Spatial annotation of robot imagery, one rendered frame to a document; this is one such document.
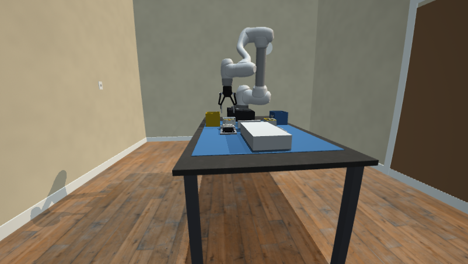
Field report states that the blue flat mat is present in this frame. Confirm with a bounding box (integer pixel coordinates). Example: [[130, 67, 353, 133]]
[[191, 121, 344, 157]]

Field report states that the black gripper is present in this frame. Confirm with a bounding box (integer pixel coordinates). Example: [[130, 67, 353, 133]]
[[218, 86, 237, 113]]

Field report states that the dark blue open bin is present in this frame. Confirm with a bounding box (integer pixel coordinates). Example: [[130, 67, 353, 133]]
[[270, 111, 288, 125]]

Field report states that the yellow open-top bin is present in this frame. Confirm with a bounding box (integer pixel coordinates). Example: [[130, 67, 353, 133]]
[[205, 112, 220, 127]]

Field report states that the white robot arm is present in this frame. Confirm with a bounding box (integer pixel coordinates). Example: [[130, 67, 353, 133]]
[[221, 27, 274, 111]]

